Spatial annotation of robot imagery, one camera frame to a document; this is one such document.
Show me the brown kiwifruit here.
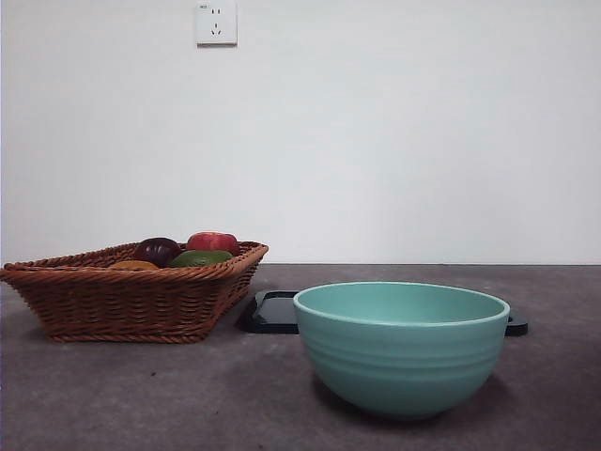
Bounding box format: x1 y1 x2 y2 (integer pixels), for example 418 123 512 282
109 259 161 271

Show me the teal ribbed bowl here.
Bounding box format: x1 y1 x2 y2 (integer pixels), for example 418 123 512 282
293 280 512 421

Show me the red apple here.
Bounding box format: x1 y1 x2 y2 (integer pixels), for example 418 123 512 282
186 230 240 257

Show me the dark rectangular tray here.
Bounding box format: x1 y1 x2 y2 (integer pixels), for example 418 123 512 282
237 289 530 337

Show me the green avocado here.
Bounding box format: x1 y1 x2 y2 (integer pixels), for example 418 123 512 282
168 249 235 269

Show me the dark purple plum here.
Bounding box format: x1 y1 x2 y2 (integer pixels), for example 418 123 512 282
133 237 182 268

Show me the brown wicker basket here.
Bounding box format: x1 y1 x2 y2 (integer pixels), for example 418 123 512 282
0 241 270 344

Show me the white wall socket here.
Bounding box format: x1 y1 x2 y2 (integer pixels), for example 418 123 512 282
195 1 239 48

